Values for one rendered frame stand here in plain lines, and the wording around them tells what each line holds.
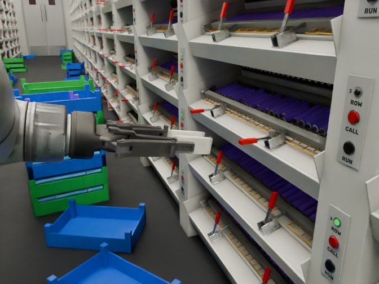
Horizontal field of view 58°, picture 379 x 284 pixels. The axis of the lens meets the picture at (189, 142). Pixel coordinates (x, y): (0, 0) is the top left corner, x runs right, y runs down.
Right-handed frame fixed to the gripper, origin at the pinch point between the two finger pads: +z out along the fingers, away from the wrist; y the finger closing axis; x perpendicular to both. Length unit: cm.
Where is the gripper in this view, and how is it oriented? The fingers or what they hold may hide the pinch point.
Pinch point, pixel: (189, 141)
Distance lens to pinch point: 60.5
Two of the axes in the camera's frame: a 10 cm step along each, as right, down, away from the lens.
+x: 1.6, -9.5, -2.6
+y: 3.4, 3.1, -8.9
